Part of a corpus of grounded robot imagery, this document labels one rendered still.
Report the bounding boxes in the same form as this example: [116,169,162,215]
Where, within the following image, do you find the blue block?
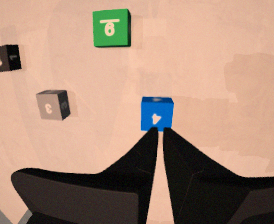
[140,96,174,132]

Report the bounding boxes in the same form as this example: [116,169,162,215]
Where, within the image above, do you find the green block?
[92,8,132,48]

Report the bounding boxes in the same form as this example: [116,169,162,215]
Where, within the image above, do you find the black block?
[0,44,21,72]

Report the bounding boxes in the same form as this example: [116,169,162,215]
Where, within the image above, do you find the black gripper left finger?
[11,127,158,224]

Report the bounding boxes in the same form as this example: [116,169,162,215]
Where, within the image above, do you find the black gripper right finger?
[162,128,274,224]

